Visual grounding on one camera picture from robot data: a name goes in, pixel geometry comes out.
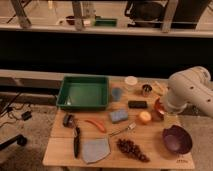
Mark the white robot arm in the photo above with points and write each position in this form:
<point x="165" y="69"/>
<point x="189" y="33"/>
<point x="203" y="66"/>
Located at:
<point x="189" y="86"/>

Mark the small metal cup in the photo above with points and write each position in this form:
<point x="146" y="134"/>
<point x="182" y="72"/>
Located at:
<point x="146" y="90"/>

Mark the red bowl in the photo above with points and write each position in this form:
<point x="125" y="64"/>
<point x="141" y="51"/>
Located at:
<point x="159" y="109"/>

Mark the white round lid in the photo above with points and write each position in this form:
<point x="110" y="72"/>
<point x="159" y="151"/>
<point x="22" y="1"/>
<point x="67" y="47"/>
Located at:
<point x="131" y="80"/>

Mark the green plastic tray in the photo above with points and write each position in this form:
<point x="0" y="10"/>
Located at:
<point x="83" y="93"/>

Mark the orange carrot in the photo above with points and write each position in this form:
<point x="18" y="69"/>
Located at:
<point x="99" y="125"/>

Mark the black office chair base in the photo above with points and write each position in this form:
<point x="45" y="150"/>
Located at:
<point x="19" y="139"/>

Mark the blue sponge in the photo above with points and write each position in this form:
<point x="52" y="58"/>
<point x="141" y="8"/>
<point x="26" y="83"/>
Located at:
<point x="118" y="115"/>

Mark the yellow corn toy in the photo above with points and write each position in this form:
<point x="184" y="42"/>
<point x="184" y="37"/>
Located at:
<point x="161" y="90"/>

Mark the blue plastic cup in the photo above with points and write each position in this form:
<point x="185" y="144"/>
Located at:
<point x="116" y="93"/>

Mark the black handled knife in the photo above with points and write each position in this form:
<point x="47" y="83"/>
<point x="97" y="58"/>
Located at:
<point x="76" y="141"/>

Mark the black power adapter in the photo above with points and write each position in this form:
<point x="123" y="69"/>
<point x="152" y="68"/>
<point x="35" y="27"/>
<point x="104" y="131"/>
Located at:
<point x="26" y="115"/>

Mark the purple bowl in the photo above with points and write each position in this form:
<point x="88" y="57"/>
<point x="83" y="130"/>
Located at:
<point x="177" y="140"/>

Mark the black rectangular block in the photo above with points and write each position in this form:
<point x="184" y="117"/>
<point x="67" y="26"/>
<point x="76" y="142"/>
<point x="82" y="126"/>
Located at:
<point x="137" y="104"/>

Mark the wooden table board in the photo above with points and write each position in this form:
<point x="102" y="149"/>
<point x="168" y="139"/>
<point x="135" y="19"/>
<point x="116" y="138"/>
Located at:
<point x="59" y="151"/>

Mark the grey-blue towel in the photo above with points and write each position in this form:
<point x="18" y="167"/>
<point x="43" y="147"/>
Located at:
<point x="94" y="150"/>

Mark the bunch of dark grapes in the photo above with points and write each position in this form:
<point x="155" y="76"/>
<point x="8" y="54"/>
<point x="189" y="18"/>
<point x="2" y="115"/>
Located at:
<point x="131" y="150"/>

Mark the yellow orange fruit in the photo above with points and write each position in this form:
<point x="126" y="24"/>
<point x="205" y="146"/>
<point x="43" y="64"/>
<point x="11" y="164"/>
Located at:
<point x="145" y="117"/>

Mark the metal fork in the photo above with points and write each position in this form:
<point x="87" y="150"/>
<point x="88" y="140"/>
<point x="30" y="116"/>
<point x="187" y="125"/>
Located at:
<point x="129" y="127"/>

